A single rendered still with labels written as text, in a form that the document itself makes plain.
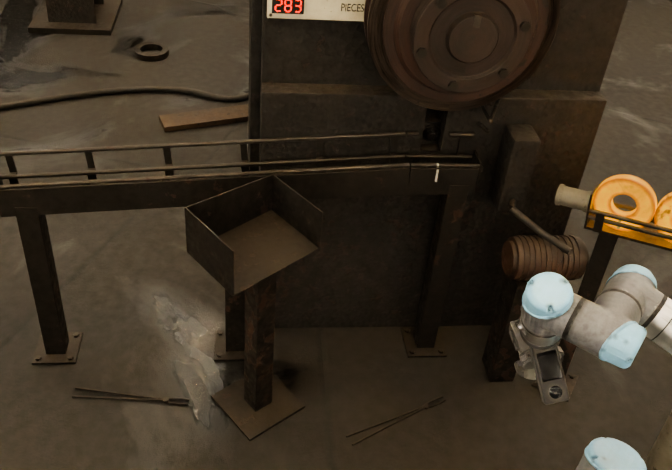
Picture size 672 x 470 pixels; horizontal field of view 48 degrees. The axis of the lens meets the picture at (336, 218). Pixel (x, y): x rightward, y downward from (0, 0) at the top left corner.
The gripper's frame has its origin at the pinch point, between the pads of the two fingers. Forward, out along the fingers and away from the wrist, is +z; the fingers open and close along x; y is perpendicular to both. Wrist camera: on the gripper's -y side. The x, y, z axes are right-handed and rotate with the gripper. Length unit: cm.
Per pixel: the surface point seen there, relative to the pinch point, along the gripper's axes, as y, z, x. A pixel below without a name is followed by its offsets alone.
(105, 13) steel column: 321, 144, 133
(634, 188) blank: 48, 23, -46
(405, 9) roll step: 84, -23, 2
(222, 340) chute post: 60, 73, 76
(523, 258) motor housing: 46, 42, -17
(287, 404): 33, 69, 59
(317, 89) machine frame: 92, 4, 26
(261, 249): 53, 13, 50
